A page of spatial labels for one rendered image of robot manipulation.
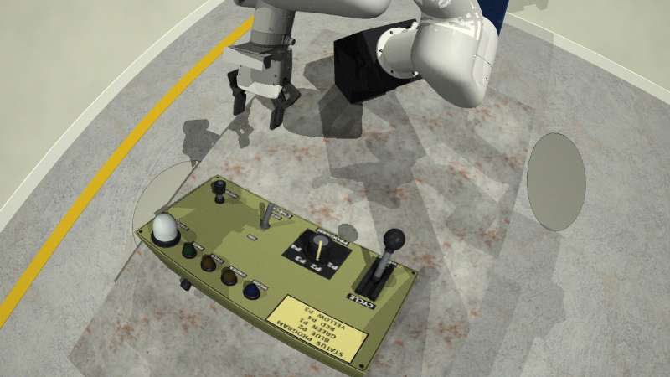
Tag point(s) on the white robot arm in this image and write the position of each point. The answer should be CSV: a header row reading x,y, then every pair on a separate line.
x,y
445,52

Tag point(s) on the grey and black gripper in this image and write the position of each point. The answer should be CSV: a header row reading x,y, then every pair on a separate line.
x,y
268,83

